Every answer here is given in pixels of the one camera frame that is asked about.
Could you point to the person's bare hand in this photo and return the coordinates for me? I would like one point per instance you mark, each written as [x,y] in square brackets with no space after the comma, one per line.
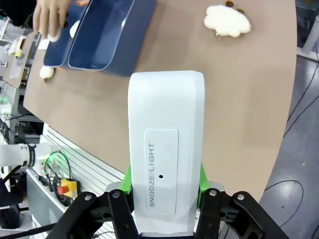
[48,17]

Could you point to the deep blue plastic basket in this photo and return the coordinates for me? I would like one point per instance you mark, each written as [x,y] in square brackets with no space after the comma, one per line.
[109,37]

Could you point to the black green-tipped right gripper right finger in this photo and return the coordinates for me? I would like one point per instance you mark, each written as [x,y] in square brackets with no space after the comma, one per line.
[214,211]

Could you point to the large white cloud plush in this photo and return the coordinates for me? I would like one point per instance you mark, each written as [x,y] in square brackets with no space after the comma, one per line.
[226,22]

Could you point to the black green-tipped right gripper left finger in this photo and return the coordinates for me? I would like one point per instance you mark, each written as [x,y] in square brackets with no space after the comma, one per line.
[117,211]

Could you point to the small white plush toy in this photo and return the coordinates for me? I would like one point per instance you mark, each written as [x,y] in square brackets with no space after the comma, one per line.
[46,72]
[74,28]

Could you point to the grey control box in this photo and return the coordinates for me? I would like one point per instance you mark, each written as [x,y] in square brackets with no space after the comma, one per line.
[42,196]

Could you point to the shallow blue plastic tray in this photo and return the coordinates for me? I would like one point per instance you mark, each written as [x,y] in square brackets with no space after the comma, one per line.
[58,52]

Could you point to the white digital alarm clock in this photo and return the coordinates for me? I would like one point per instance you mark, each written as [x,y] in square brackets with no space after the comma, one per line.
[165,112]

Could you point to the brown side workbench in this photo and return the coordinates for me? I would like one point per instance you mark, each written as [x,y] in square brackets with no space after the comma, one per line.
[22,62]

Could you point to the silver aluminium table rail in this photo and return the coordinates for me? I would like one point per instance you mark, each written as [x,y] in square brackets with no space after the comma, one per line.
[87,164]

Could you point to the yellow red emergency stop button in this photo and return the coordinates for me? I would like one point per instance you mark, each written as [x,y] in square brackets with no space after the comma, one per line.
[68,186]

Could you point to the small white plush ball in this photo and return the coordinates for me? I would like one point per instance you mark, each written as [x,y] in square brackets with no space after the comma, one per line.
[53,38]

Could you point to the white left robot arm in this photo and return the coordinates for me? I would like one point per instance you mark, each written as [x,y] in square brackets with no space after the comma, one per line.
[15,155]

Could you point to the white metal frame post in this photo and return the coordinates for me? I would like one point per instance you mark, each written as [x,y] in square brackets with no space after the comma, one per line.
[310,30]

